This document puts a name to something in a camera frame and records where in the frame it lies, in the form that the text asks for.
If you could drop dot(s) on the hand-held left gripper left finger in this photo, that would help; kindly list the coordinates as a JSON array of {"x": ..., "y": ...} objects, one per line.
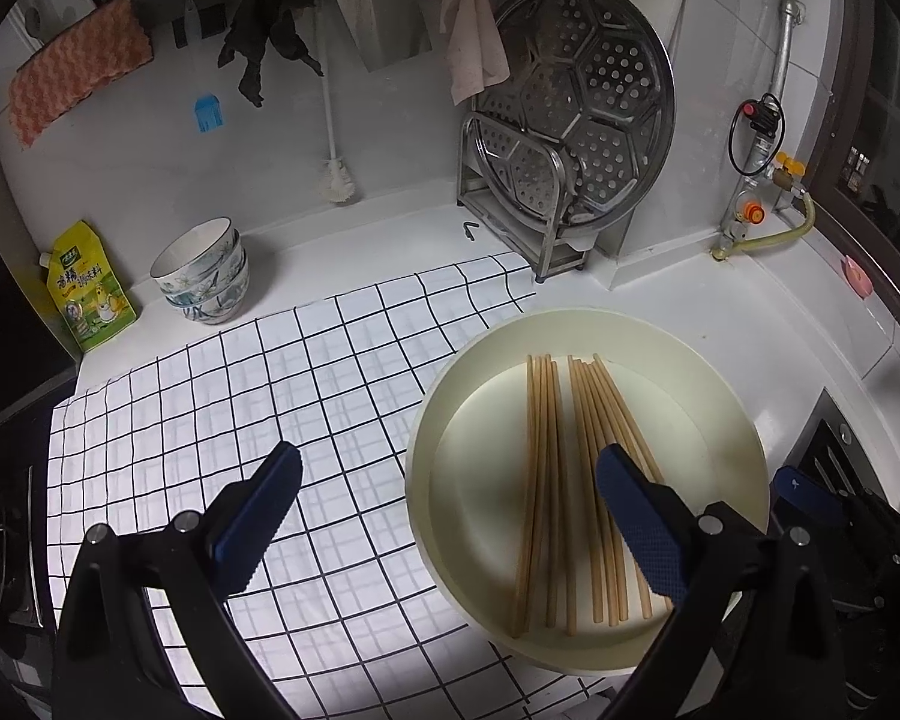
[{"x": 259, "y": 517}]

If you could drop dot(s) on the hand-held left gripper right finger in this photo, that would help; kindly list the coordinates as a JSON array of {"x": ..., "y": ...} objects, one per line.
[{"x": 637, "y": 517}]

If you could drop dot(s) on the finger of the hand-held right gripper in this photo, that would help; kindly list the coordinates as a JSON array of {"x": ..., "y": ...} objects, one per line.
[{"x": 795, "y": 487}]

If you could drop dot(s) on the pile of wooden chopsticks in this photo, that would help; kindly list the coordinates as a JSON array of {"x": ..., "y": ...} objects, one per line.
[{"x": 540, "y": 465}]

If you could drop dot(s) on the cream round plate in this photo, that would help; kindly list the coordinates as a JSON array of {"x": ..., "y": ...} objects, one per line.
[{"x": 480, "y": 480}]

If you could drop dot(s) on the white checkered cloth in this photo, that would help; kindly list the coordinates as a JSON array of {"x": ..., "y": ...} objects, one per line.
[{"x": 195, "y": 405}]

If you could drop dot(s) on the blue patterned white bowl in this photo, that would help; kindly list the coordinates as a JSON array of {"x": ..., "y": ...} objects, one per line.
[
  {"x": 214, "y": 311},
  {"x": 191, "y": 247},
  {"x": 210, "y": 289}
]

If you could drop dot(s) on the small pink object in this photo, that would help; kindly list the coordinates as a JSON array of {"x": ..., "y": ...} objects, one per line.
[{"x": 857, "y": 277}]

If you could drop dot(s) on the black gas stove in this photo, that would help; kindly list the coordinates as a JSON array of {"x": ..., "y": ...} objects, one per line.
[{"x": 7, "y": 540}]

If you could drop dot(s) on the gas valve with red knob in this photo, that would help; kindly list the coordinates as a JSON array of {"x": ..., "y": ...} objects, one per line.
[{"x": 754, "y": 210}]

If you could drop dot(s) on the yellow seasoning pouch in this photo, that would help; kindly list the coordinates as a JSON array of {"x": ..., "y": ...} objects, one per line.
[{"x": 90, "y": 292}]

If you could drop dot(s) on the steel dish rack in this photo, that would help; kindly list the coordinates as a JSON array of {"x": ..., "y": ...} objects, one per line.
[{"x": 547, "y": 240}]

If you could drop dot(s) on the small black hook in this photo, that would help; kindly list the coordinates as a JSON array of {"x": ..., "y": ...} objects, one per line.
[{"x": 469, "y": 231}]

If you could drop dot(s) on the grey metal gas pipe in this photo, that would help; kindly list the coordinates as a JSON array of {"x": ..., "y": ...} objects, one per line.
[{"x": 784, "y": 45}]

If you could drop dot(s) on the perforated steel steamer tray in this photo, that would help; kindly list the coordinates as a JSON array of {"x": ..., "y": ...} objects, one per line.
[{"x": 592, "y": 67}]

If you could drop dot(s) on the black hanging cloth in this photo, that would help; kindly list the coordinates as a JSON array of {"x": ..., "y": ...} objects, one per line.
[{"x": 259, "y": 37}]

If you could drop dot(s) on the orange wavy dish cloth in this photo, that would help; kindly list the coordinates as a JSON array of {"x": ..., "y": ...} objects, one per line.
[{"x": 67, "y": 67}]

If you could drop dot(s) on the pink hanging towel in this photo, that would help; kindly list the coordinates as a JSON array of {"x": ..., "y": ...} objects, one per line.
[{"x": 476, "y": 37}]

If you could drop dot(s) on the hanging steel cleaver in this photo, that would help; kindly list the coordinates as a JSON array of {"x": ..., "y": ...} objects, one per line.
[{"x": 386, "y": 22}]

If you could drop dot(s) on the dark window frame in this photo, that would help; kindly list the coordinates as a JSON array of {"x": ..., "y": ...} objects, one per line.
[{"x": 870, "y": 165}]

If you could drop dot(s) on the blue plastic wall hook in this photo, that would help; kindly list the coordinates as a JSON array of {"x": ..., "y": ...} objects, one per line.
[{"x": 208, "y": 114}]

